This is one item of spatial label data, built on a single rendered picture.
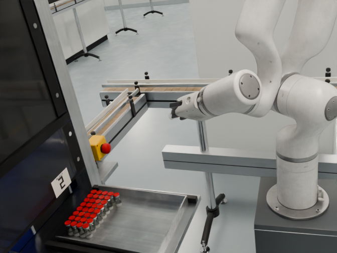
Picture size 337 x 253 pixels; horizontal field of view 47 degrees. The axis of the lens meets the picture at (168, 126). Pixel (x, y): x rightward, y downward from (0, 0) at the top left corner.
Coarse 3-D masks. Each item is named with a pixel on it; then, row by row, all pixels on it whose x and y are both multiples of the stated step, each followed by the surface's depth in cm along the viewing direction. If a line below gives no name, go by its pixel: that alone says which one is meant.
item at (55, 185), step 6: (66, 168) 127; (60, 174) 124; (66, 174) 127; (54, 180) 121; (60, 180) 124; (66, 180) 127; (54, 186) 122; (60, 186) 124; (66, 186) 127; (60, 192) 124
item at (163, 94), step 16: (112, 80) 220; (128, 80) 216; (144, 80) 212; (160, 80) 208; (176, 80) 205; (192, 80) 201; (208, 80) 198; (336, 80) 175; (112, 96) 214; (160, 96) 203; (176, 96) 199
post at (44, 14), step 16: (32, 0) 111; (48, 16) 116; (48, 32) 117; (48, 48) 117; (64, 64) 124; (64, 80) 125; (64, 96) 125; (80, 112) 133; (80, 128) 133; (80, 144) 134; (80, 176) 141; (96, 176) 144
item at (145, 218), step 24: (120, 192) 136; (144, 192) 132; (120, 216) 127; (144, 216) 125; (168, 216) 123; (72, 240) 116; (96, 240) 119; (120, 240) 117; (144, 240) 115; (168, 240) 113
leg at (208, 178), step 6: (198, 126) 208; (204, 126) 208; (198, 132) 210; (204, 132) 209; (198, 138) 213; (204, 138) 211; (204, 144) 213; (204, 150) 214; (204, 174) 223; (210, 174) 222; (204, 180) 226; (210, 180) 224; (210, 186) 226; (210, 192) 228; (210, 198) 230; (210, 204) 232
